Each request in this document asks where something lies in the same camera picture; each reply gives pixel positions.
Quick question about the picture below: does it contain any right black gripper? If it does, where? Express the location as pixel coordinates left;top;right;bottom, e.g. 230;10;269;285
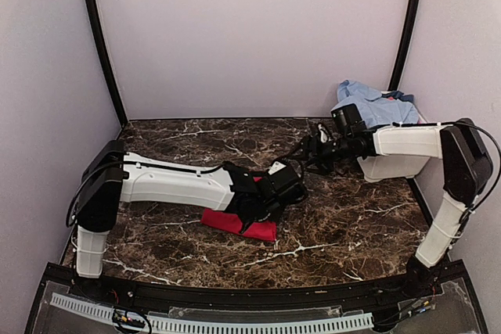
287;134;353;175

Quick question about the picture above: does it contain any red t-shirt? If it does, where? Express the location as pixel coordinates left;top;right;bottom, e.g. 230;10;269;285
200;192;276;242

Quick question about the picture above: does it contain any light blue shirt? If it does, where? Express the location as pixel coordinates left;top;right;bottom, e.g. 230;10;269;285
333;80;420;127

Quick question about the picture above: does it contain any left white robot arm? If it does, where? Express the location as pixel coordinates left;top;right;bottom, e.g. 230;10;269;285
66;140;293;300

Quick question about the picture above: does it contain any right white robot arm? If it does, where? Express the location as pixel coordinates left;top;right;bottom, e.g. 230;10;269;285
298;118;500;298

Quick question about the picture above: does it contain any white plastic laundry bin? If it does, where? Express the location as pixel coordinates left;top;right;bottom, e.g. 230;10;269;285
357;124;441;182

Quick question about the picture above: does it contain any dark blue garment in bin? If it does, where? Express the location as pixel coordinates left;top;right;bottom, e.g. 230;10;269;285
382;91;414;103

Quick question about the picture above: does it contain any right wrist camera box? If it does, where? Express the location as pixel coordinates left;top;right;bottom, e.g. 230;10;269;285
331;103;367;137

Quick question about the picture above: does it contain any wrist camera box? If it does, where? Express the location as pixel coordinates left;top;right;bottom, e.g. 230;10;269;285
331;103;367;137
266;160;308;206

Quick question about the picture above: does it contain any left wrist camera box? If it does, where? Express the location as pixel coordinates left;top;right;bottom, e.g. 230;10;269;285
266;160;308;206

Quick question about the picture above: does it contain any left electronics board with wires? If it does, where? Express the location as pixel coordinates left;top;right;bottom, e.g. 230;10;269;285
108;289;153;334

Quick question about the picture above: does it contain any electronics board with wires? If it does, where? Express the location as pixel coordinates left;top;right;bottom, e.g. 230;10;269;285
108;289;153;334
397;296;437;322

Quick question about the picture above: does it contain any white slotted cable duct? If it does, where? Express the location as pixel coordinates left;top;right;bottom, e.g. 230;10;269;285
49;293;373;333

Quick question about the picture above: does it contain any right electronics board with wires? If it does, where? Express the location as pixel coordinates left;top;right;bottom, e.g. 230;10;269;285
397;296;437;322

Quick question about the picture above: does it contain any right black frame post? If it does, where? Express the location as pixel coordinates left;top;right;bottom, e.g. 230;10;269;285
387;0;420;92

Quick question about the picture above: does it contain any black frame post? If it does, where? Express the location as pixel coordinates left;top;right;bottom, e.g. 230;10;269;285
387;0;420;92
85;0;128;128

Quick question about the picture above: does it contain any left black frame post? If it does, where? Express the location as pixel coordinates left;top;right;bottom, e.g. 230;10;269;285
85;0;128;128

